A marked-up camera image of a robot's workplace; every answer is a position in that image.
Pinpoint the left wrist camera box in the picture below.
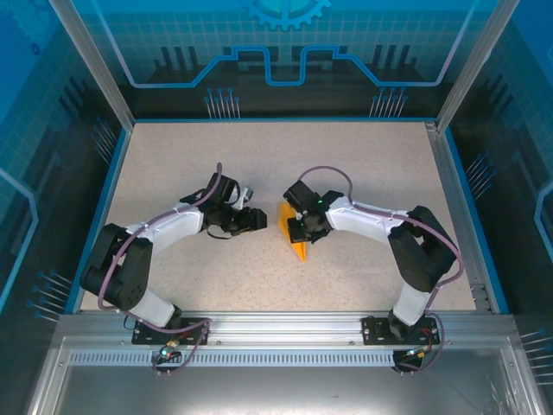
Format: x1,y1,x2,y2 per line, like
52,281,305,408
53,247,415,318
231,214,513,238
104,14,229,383
235,185,254,211

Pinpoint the slotted grey cable duct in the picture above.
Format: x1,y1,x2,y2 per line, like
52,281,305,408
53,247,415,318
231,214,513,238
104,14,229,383
67,350,401,368

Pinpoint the aluminium frame post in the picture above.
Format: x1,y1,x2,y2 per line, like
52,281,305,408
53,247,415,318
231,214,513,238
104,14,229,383
48,0,136,131
435,0,523,133

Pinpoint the aluminium side rail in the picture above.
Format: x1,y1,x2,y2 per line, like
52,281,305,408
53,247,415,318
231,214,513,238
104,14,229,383
425,122,496,313

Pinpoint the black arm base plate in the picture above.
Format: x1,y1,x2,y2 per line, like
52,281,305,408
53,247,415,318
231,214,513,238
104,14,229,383
361,314,442,346
131,316,212,346

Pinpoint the brushed metal panel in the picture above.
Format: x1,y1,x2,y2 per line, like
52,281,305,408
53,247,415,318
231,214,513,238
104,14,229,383
25,336,545,415

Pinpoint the orange square paper sheet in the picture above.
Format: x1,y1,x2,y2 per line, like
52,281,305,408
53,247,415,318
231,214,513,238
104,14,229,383
276,201,309,263

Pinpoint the aluminium mounting rail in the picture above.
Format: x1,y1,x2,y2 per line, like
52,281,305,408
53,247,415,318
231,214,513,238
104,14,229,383
55,310,518,347

